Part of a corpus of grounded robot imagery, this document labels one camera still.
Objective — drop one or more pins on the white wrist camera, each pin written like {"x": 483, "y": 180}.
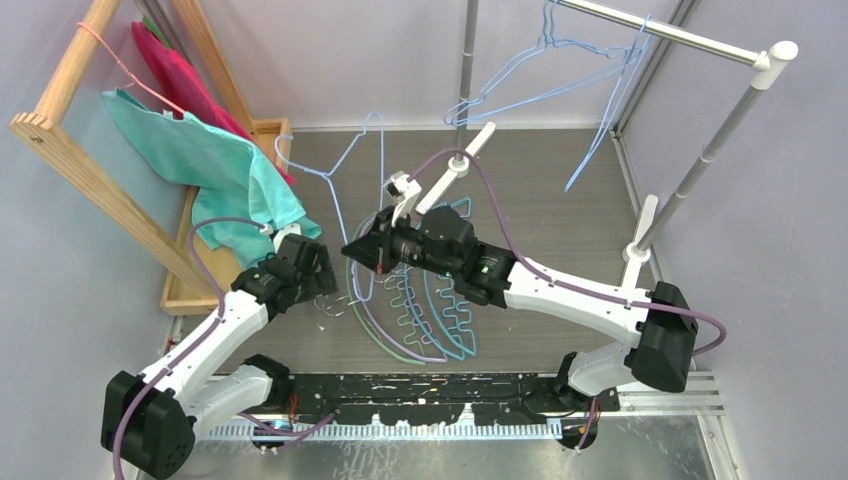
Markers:
{"x": 403, "y": 191}
{"x": 276, "y": 236}

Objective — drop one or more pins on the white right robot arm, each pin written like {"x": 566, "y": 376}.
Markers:
{"x": 653, "y": 332}

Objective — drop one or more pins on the wooden clothes rack frame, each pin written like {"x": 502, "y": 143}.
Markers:
{"x": 193, "y": 268}

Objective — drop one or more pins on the metal garment rack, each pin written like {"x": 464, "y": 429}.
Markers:
{"x": 768, "y": 65}

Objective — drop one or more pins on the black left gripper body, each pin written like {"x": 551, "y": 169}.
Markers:
{"x": 314, "y": 284}

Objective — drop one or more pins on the purple notched hanger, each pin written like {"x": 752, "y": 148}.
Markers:
{"x": 378, "y": 301}

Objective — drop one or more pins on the green notched hanger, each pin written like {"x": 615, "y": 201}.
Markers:
{"x": 367, "y": 328}

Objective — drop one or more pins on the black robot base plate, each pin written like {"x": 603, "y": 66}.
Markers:
{"x": 415, "y": 399}

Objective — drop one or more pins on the red cloth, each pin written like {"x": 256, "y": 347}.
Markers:
{"x": 181, "y": 84}

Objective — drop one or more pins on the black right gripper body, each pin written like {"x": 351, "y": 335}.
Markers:
{"x": 406, "y": 243}

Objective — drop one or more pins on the pink hanger on rack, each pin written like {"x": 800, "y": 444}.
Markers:
{"x": 134, "y": 80}

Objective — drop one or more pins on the teal cloth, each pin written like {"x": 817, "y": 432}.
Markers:
{"x": 233, "y": 176}

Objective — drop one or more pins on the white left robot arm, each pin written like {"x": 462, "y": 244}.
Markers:
{"x": 153, "y": 419}

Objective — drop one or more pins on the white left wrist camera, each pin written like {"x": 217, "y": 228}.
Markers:
{"x": 276, "y": 236}

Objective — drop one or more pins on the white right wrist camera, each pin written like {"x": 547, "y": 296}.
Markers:
{"x": 403, "y": 191}

